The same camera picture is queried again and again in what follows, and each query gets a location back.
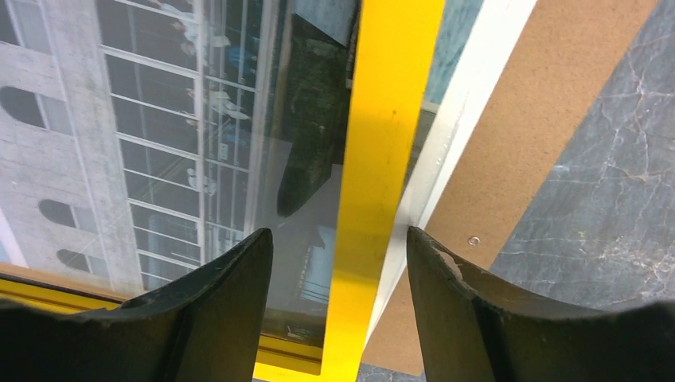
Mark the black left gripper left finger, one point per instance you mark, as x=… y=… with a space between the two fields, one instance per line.
x=204 y=326

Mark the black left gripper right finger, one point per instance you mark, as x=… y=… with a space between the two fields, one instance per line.
x=475 y=326

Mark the photo with backing board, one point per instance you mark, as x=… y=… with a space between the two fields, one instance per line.
x=140 y=140

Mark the yellow picture frame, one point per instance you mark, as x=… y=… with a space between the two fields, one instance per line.
x=394 y=50

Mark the brown backing board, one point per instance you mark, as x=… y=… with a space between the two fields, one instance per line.
x=526 y=78

